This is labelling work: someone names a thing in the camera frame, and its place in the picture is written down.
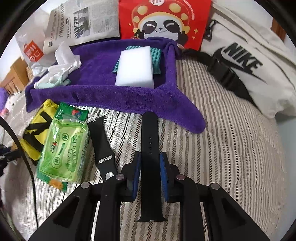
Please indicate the purple plush cloth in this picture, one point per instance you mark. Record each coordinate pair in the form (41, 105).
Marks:
(2, 97)

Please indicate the white plastic shopping bag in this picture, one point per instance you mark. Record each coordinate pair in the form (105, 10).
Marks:
(30, 51)

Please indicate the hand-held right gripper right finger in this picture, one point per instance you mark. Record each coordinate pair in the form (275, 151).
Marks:
(164, 176)

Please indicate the wooden door frame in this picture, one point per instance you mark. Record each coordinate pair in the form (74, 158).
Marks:
(278, 30)

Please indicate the white dotted cloth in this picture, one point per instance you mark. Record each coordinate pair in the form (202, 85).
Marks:
(15, 102)

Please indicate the green tissue pack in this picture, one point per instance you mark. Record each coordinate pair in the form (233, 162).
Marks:
(62, 148)

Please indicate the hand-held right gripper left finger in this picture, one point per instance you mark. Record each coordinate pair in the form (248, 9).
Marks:
(136, 176)

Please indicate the yellow black pouch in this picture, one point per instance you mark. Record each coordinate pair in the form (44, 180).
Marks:
(34, 125)

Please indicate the red paper bag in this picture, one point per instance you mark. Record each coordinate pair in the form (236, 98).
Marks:
(129, 23)

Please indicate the striped quilted mattress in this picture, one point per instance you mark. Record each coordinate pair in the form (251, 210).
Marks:
(219, 162)

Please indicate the teal striped cloth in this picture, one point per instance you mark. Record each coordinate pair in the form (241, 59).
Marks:
(156, 58)

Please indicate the white sponge block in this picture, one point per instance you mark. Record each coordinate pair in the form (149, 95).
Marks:
(134, 67)

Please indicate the purple towel tray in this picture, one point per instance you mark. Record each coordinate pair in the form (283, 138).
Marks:
(129, 95)

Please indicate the green packet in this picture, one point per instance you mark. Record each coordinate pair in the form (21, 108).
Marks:
(69, 110)

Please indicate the white cloth glove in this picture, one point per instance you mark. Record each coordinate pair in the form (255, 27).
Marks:
(53, 74)

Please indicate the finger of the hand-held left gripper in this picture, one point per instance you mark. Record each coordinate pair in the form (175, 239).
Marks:
(9, 157)

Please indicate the folded newspaper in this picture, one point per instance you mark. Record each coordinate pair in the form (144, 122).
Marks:
(92, 23)

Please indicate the beige waist bag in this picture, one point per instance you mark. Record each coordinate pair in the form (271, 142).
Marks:
(254, 81)

